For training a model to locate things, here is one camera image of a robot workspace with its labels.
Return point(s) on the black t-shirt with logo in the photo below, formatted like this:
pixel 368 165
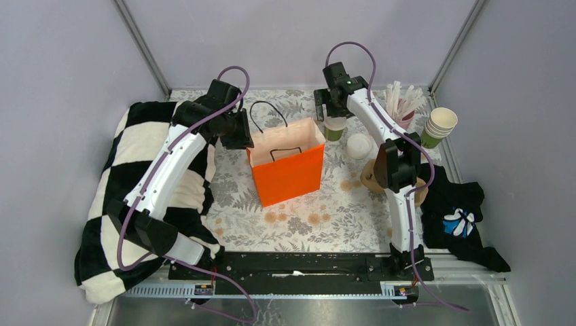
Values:
pixel 450 214

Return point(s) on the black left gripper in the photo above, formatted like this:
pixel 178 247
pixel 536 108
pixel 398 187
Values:
pixel 244 138

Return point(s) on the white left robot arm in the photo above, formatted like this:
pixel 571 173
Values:
pixel 139 217

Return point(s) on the orange paper gift bag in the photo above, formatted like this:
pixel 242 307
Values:
pixel 287 161

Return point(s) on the brown cardboard cup carrier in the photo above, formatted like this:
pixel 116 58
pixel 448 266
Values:
pixel 368 179

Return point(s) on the clear white plastic cup lid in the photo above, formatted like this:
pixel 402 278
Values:
pixel 335 123

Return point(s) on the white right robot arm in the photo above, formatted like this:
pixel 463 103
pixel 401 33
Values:
pixel 397 164

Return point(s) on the stack of green paper cups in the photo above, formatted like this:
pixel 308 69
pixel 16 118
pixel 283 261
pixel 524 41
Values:
pixel 439 125

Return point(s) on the stack of white plastic lids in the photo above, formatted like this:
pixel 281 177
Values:
pixel 358 146

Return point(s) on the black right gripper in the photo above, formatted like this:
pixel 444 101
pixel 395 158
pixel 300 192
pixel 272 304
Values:
pixel 320 98

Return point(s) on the black white checkered blanket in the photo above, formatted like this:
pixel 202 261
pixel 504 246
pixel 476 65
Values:
pixel 138 138

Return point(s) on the green paper coffee cup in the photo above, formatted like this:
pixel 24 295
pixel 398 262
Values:
pixel 333 136

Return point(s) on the bundle of white wrapped straws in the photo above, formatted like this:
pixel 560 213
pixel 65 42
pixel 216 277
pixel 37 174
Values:
pixel 397 105

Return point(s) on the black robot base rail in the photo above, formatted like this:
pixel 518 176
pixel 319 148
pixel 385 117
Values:
pixel 314 274

